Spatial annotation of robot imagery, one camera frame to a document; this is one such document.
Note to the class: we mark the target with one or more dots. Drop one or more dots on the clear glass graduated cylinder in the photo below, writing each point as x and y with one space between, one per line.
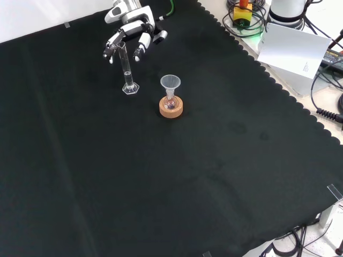
128 79

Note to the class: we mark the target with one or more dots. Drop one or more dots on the yellow stop button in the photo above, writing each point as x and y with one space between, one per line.
242 14

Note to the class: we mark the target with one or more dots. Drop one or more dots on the black bench cloth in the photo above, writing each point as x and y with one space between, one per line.
150 171

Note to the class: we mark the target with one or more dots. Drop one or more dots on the black power adapter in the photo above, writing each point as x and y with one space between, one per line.
333 59

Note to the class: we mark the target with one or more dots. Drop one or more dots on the clear plastic funnel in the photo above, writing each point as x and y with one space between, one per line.
170 82

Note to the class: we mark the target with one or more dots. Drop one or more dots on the white bench leg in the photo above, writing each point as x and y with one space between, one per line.
329 215

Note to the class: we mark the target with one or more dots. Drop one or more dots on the small round-bottom glass flask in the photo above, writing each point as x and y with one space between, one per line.
171 104

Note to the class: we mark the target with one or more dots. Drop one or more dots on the black tripod rod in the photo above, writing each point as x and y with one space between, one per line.
336 40

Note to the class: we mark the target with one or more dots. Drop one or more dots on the grey box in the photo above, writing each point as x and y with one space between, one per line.
297 83

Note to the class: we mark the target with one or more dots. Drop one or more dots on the black and white wrist camera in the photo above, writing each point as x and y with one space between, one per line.
160 36

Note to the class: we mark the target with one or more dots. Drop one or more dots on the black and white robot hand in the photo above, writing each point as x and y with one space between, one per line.
134 26

